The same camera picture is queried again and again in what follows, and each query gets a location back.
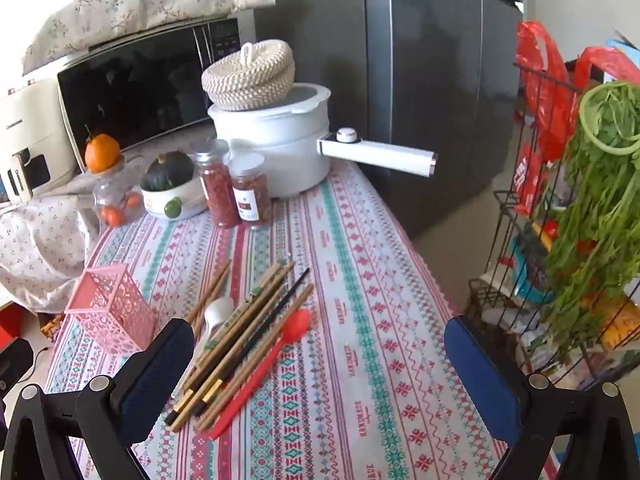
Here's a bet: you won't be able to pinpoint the tall jar of red berries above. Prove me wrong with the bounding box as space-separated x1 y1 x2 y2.
192 140 242 229

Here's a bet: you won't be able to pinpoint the black chopstick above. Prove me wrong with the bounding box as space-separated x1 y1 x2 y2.
194 268 311 415
165 350 236 425

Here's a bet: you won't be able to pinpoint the cream air fryer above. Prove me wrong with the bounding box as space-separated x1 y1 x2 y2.
0 77 79 204

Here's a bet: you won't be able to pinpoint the pile of wooden chopsticks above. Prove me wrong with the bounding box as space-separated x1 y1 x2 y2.
170 259 316 433

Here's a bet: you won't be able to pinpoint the woven lidded basket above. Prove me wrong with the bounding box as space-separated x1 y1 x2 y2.
201 40 296 112

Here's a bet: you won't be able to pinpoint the green leafy vegetables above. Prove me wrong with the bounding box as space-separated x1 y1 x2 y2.
530 80 640 363

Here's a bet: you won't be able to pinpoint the large orange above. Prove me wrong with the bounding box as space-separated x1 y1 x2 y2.
84 125 122 172

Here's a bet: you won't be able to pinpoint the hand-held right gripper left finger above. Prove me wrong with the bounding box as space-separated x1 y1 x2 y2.
0 318 196 480

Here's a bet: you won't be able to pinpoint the red snack packet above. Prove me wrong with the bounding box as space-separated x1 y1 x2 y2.
515 144 547 213

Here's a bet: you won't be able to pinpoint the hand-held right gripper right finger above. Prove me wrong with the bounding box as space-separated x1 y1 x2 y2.
444 316 640 480

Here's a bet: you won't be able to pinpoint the white electric cooking pot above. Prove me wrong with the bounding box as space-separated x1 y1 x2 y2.
207 82 439 199

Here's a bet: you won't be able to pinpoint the short jar with label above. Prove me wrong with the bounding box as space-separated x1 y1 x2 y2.
229 152 274 227

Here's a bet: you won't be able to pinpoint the pink perforated utensil holder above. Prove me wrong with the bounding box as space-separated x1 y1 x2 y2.
65 263 159 354

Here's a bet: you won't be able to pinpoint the red plastic bag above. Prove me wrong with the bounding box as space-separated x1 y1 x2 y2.
515 21 640 216

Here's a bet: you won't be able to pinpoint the white ceramic spoon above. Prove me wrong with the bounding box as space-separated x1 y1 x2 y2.
192 296 237 342

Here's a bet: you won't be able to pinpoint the white bowl with green knob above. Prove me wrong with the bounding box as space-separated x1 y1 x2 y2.
140 174 207 220

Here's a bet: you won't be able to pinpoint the small-flower print cloth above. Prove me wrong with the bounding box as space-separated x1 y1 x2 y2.
0 150 151 313

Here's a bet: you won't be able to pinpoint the black wire rack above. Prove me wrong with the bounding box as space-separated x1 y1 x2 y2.
465 60 640 386

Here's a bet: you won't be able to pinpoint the floral microwave cover cloth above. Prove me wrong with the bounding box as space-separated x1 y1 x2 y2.
22 0 277 77

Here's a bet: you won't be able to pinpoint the black box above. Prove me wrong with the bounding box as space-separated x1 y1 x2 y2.
0 337 34 403

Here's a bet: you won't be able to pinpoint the black microwave oven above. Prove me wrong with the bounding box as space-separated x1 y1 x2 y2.
22 17 257 173

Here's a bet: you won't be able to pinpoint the red plastic spoon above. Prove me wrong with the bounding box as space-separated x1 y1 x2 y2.
209 309 312 441

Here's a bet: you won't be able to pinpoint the glass jar of small oranges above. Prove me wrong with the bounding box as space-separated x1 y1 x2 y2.
92 157 144 229

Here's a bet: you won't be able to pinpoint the red gift box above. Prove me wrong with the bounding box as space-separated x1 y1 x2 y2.
0 307 27 342

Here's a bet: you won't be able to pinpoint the grey refrigerator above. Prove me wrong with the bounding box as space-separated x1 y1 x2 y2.
248 0 526 241

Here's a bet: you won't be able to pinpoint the dark green squash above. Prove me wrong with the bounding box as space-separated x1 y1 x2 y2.
140 151 195 192

